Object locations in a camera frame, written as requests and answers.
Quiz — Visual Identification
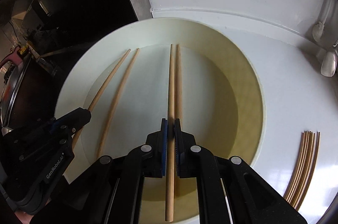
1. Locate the white round bowl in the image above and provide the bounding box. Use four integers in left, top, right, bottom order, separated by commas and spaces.
54, 18, 265, 224

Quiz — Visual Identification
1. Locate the dark pot with lid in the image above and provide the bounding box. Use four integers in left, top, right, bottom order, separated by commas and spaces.
1, 45, 30, 135

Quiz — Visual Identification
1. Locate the metal spatula hanging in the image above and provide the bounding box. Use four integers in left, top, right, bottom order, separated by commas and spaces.
320, 40, 338, 77

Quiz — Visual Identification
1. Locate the white dish brush hanging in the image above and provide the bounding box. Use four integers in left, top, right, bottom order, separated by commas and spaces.
312, 0, 333, 43

